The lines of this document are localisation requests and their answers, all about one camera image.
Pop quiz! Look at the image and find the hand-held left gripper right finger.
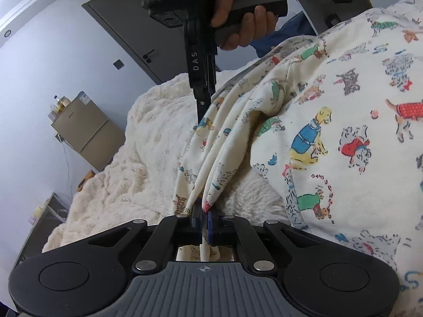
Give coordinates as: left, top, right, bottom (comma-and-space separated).
206, 209, 334, 274

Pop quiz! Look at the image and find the orange box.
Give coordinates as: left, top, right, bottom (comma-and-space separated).
77, 170, 97, 192

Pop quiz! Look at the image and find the fluffy cream blanket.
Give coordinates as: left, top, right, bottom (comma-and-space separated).
43, 72, 288, 255

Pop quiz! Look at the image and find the yellow box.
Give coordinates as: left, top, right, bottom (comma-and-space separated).
30, 206, 46, 224

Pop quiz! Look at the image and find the white fridge cable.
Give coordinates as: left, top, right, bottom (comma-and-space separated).
61, 139, 75, 205

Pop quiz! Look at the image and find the blue bag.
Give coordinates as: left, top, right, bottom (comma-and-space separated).
250, 10, 318, 58

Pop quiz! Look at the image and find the cream dog print garment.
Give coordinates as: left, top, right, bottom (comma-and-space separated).
172, 0, 423, 317

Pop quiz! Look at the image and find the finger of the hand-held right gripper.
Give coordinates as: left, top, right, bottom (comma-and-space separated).
206, 47, 218, 95
194, 84, 212, 128

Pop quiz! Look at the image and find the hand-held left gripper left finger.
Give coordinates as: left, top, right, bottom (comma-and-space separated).
64, 205, 203, 274

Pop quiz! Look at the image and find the beige mini fridge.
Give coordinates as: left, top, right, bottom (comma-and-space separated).
51, 91, 126, 172

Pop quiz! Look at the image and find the grey folding table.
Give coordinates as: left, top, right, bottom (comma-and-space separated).
13, 192, 71, 271

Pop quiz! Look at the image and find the grey door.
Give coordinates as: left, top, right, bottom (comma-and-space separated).
82, 0, 199, 85

